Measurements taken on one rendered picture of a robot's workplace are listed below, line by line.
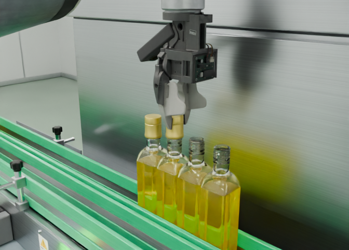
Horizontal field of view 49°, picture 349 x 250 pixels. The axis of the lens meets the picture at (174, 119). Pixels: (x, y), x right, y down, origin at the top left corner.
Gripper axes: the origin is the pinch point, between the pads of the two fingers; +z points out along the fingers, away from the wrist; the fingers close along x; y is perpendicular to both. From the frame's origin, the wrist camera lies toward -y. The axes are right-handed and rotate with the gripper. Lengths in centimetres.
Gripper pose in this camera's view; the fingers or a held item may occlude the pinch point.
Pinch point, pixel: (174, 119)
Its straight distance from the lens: 73.8
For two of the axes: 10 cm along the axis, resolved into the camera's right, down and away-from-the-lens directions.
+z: 0.0, 9.5, 3.1
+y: 7.3, 2.1, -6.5
